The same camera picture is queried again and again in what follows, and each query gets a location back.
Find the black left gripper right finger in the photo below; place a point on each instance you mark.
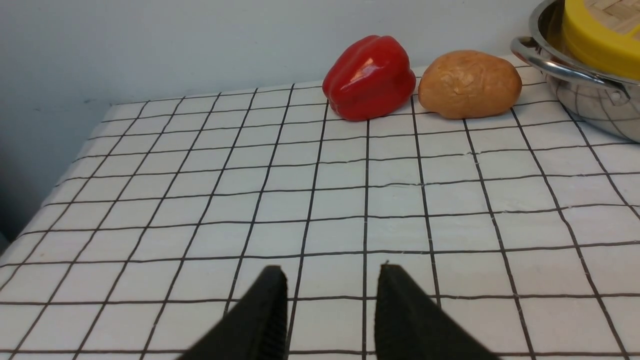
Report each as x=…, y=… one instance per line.
x=409, y=325

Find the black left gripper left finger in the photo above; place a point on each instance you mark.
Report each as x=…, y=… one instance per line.
x=256, y=328

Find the stainless steel pot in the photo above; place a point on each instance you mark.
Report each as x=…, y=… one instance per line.
x=605, y=101

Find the bamboo steamer lid yellow rim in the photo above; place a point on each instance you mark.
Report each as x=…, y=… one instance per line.
x=604, y=35

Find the checkered white tablecloth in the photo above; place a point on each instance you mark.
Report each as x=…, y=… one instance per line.
x=523, y=227

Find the brown potato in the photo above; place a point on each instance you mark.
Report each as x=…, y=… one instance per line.
x=469, y=84

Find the red bell pepper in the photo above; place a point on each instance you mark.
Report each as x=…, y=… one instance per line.
x=372, y=78

